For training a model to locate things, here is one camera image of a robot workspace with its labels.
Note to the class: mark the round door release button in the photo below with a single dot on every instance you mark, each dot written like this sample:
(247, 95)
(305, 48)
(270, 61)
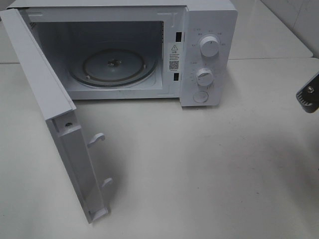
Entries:
(200, 97)

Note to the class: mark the white microwave knob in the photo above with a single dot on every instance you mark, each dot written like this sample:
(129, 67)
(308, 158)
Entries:
(209, 45)
(204, 77)

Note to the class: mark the white microwave door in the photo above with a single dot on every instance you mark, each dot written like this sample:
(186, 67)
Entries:
(59, 114)

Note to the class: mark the glass microwave turntable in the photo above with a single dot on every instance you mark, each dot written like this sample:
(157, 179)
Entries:
(112, 67)

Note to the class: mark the warning label with QR code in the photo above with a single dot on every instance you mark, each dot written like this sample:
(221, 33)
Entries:
(173, 56)

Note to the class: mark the white microwave oven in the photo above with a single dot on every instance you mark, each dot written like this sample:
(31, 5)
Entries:
(67, 29)

